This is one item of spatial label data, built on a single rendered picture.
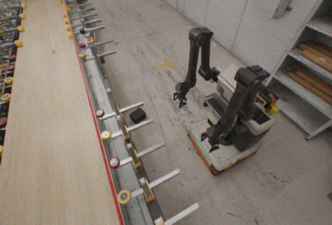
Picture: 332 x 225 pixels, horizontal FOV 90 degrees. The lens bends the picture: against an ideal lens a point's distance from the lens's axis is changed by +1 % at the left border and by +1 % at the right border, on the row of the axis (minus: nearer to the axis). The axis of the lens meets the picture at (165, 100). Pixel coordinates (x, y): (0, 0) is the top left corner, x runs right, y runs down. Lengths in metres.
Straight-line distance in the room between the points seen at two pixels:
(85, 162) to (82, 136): 0.23
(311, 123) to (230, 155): 1.37
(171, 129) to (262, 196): 1.31
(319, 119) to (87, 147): 2.96
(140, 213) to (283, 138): 2.13
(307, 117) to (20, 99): 3.53
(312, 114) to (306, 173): 0.88
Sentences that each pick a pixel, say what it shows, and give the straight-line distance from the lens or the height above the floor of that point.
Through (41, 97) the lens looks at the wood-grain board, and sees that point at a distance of 2.05.
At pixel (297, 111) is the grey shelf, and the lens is 3.10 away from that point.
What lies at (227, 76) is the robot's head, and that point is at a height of 1.34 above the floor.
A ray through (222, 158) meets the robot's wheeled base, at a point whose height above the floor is 0.28.
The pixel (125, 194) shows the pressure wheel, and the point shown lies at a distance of 1.27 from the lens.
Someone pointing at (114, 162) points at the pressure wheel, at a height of 0.90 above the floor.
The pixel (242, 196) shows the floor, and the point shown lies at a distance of 2.31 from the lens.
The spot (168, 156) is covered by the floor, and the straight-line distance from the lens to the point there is 2.28.
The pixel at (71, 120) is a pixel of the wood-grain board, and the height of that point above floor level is 0.90.
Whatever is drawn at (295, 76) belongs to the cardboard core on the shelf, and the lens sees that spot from 2.87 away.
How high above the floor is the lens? 2.13
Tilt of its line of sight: 50 degrees down
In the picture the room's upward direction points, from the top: 1 degrees counter-clockwise
